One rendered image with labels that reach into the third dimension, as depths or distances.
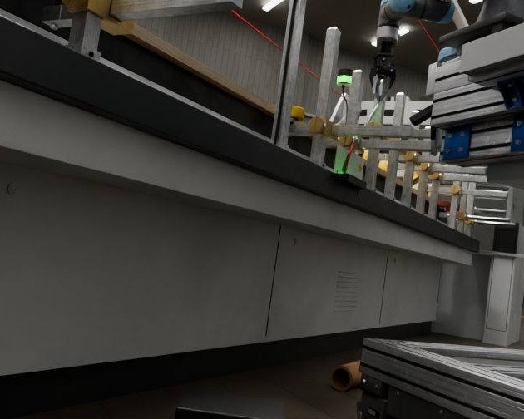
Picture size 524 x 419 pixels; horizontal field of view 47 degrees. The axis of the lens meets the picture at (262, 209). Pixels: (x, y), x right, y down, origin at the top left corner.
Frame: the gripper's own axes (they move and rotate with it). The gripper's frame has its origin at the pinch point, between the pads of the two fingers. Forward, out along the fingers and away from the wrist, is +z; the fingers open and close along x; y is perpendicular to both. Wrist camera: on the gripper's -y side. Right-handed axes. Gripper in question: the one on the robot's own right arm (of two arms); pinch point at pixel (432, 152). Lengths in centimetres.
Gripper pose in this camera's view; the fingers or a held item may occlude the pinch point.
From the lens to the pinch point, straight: 211.9
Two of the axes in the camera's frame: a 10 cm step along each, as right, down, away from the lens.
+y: 8.6, 0.8, -5.0
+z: -1.3, 9.9, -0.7
